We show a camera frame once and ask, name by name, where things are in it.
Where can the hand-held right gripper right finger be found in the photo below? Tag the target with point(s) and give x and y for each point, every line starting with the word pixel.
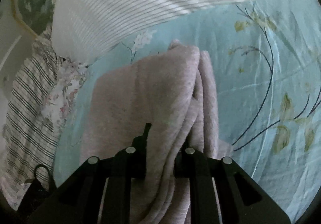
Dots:
pixel 185 161

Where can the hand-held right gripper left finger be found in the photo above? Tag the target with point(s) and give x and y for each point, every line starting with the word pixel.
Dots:
pixel 136 146

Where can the pink fleece sweater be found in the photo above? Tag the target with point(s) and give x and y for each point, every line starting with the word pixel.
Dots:
pixel 155 103

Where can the white floral cloth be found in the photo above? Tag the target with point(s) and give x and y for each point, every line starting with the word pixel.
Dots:
pixel 62 88

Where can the teal floral bedsheet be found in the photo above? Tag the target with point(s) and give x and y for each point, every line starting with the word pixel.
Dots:
pixel 263 88

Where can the black object with loop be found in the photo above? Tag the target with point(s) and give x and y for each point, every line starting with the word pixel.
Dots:
pixel 37 186

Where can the plaid cloth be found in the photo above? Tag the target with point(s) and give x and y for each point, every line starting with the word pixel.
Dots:
pixel 27 113

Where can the white ribbed blanket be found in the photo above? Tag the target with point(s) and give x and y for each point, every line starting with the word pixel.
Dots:
pixel 140 5

